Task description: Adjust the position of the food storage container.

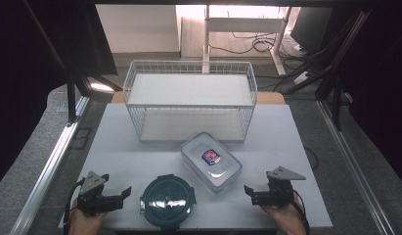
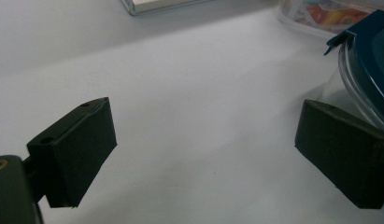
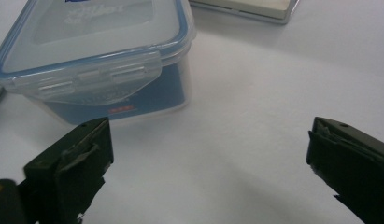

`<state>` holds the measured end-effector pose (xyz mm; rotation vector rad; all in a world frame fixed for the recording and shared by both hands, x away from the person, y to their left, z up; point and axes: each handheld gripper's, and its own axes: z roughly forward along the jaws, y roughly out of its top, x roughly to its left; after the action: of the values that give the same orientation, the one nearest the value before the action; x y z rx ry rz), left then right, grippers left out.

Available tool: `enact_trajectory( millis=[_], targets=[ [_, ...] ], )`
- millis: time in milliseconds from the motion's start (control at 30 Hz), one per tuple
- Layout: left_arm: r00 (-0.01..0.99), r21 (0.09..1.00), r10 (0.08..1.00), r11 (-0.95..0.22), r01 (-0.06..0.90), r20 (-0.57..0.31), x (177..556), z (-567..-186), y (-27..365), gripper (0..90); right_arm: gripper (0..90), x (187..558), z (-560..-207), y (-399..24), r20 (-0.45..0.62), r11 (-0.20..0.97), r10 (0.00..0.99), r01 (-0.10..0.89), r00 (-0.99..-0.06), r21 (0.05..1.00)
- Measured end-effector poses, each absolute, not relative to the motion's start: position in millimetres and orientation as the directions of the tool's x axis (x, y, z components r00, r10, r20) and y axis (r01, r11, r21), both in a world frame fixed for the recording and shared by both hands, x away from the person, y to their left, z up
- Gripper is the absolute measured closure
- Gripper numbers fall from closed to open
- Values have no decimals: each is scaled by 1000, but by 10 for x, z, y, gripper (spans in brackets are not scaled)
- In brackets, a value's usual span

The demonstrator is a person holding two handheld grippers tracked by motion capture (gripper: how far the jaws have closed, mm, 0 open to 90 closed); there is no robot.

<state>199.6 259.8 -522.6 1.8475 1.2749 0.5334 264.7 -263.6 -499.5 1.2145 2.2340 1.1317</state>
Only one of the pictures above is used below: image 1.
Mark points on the clear rectangular food container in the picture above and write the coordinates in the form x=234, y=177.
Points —
x=210, y=163

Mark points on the person's right hand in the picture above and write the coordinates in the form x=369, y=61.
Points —
x=290, y=220

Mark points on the white power strip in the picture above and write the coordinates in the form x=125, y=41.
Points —
x=300, y=77

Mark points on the aluminium rail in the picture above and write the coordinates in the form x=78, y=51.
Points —
x=351, y=166
x=45, y=176

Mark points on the black metal stand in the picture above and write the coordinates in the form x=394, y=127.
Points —
x=335, y=88
x=71, y=98

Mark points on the black curtain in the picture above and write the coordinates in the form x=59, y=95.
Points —
x=25, y=81
x=381, y=81

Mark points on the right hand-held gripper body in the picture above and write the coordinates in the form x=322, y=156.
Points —
x=278, y=194

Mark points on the wooden table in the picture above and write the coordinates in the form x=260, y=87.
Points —
x=270, y=98

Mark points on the person's left hand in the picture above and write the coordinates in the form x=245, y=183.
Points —
x=84, y=225

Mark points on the white desk frame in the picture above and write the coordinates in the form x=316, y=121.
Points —
x=244, y=24

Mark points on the round dark teal lid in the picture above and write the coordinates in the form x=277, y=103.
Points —
x=167, y=202

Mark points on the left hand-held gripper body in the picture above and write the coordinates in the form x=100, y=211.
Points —
x=91, y=196

